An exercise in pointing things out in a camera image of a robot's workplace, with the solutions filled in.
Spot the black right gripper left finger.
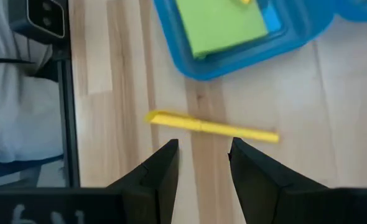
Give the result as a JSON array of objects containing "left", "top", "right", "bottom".
[{"left": 107, "top": 139, "right": 180, "bottom": 224}]

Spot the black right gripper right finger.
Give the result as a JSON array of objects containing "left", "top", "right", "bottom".
[{"left": 228, "top": 136, "right": 329, "bottom": 224}]

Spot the yellow highlighter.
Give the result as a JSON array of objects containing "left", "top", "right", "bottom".
[{"left": 143, "top": 109, "right": 280, "bottom": 144}]

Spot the blue plastic pencil case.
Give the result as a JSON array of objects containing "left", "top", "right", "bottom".
[{"left": 152, "top": 0, "right": 367, "bottom": 82}]

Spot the green sticky note pad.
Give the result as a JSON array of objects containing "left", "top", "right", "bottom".
[{"left": 174, "top": 0, "right": 269, "bottom": 60}]

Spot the black table edge rail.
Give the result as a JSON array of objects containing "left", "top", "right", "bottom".
[{"left": 57, "top": 43, "right": 81, "bottom": 188}]

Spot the black table level camera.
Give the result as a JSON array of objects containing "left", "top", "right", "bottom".
[{"left": 8, "top": 0, "right": 70, "bottom": 45}]

